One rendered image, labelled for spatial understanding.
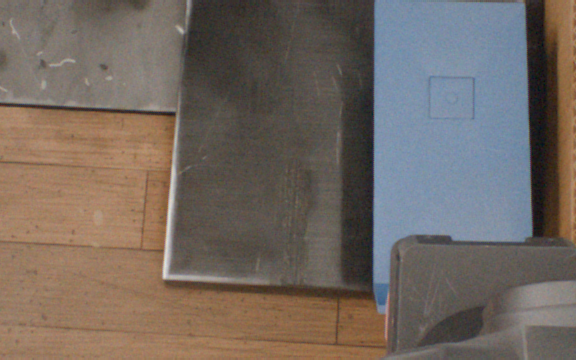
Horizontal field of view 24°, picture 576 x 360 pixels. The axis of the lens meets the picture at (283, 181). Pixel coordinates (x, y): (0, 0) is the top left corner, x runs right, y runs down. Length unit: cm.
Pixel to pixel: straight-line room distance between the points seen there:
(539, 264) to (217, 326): 22
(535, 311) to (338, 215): 32
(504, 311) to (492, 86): 29
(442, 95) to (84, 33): 19
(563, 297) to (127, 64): 40
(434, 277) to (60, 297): 24
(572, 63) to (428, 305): 18
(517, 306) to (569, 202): 27
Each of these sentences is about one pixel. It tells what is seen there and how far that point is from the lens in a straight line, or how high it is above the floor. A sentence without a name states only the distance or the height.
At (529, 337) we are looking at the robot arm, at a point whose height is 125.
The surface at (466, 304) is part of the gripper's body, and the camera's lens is 49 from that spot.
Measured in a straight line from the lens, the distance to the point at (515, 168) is 62.
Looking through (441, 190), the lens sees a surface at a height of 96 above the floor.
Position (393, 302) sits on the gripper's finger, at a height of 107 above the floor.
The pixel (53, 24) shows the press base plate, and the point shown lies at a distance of 71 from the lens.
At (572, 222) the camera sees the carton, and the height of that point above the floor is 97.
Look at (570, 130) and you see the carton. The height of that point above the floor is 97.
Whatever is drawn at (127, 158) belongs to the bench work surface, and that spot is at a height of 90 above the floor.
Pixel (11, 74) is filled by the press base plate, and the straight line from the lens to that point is 70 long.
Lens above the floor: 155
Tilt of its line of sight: 74 degrees down
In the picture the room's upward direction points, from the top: straight up
